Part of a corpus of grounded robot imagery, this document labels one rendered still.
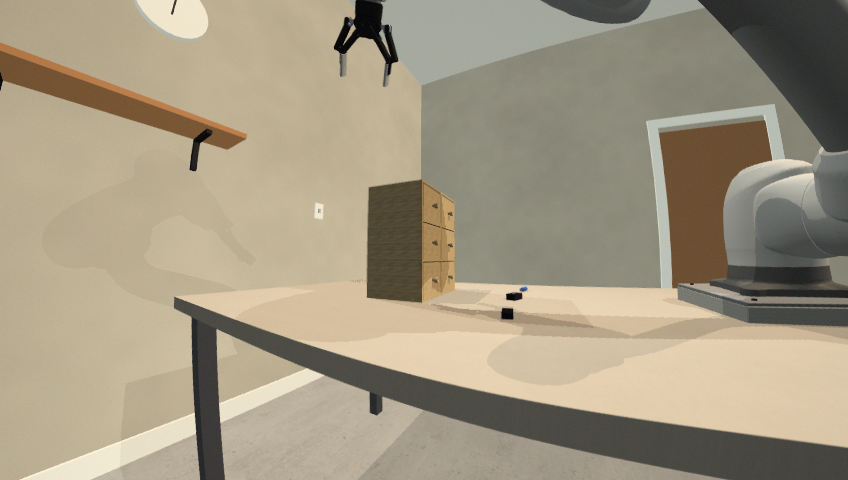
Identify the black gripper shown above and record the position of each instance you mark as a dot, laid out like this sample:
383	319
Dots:
367	28

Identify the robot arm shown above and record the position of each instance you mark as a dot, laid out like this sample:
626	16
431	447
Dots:
780	228

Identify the small wooden chest of drawers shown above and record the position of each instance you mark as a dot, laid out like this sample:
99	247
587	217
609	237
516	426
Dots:
395	242

